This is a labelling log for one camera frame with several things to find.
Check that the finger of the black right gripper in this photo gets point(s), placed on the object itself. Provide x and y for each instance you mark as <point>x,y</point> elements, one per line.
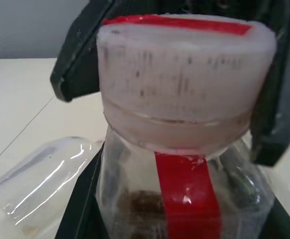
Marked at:
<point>281,99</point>
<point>77,64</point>

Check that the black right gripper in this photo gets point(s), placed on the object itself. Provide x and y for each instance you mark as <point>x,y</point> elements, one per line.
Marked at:
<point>197,6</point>

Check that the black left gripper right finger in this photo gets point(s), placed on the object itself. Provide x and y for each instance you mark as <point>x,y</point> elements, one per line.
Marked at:
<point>287,227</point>

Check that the clear bottle with red tape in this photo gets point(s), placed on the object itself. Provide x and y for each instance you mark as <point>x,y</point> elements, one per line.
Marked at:
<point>184,82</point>

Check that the clear plastic wine glass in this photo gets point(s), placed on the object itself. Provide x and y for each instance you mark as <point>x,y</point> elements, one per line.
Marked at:
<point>40,179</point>

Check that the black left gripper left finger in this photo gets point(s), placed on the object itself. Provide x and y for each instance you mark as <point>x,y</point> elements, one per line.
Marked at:
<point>82,209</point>

